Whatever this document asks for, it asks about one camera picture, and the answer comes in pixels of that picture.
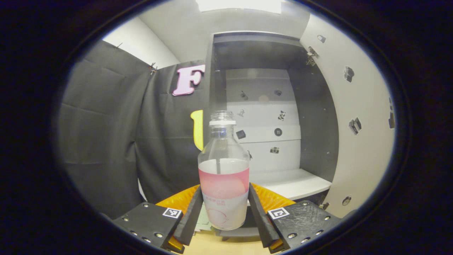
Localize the white cabinet shelf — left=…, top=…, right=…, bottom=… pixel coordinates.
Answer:
left=250, top=168, right=332, bottom=201

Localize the black backdrop cloth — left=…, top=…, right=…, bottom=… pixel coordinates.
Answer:
left=57, top=40, right=213, bottom=220

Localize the clear pink label bottle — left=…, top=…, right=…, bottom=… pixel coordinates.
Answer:
left=197, top=110, right=250, bottom=231

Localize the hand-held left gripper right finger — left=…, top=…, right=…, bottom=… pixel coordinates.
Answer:
left=247, top=182, right=343, bottom=254

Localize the grey cabinet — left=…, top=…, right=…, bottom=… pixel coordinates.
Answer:
left=209, top=31, right=339, bottom=241

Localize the large ceiling light panel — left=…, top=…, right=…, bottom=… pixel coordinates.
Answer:
left=196, top=0, right=282, bottom=14

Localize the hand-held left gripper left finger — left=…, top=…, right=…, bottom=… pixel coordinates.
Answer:
left=113, top=184, right=204, bottom=254

